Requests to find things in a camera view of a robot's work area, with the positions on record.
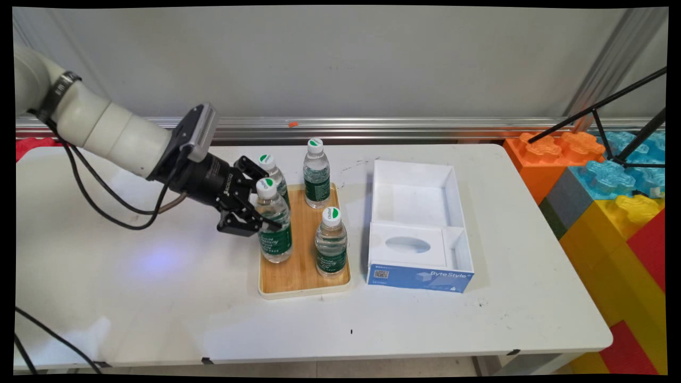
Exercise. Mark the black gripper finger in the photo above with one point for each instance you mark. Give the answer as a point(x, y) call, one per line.
point(239, 221)
point(250, 169)

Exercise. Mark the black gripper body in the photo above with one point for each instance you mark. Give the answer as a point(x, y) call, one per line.
point(207, 178)

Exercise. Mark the small water bottle green label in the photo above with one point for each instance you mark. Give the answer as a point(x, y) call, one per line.
point(267, 160)
point(276, 244)
point(316, 175)
point(331, 244)

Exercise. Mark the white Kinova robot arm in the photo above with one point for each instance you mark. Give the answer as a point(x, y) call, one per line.
point(106, 127)

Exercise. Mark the wooden tray cream rim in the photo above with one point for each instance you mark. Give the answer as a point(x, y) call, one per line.
point(303, 266)

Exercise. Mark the white organizer box blue front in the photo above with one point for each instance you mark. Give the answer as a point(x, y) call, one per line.
point(415, 191)

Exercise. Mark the red foam piece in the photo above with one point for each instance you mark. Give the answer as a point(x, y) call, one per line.
point(32, 146)

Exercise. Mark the orange foam building block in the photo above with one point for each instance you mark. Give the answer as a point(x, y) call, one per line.
point(542, 159)

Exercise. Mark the grey foam building block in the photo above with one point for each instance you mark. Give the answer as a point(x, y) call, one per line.
point(566, 205)

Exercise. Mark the blue foam building block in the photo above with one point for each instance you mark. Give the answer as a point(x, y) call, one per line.
point(606, 178)

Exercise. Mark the black tripod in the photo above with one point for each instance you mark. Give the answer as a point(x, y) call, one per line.
point(601, 105)

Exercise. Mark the red foam building block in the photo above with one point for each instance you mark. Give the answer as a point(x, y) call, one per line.
point(652, 250)

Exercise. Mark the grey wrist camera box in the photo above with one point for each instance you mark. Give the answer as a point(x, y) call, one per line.
point(199, 130)

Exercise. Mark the aluminium rail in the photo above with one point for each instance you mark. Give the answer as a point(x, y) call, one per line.
point(372, 127)

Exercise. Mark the aluminium profile post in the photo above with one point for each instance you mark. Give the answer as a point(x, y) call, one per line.
point(612, 58)

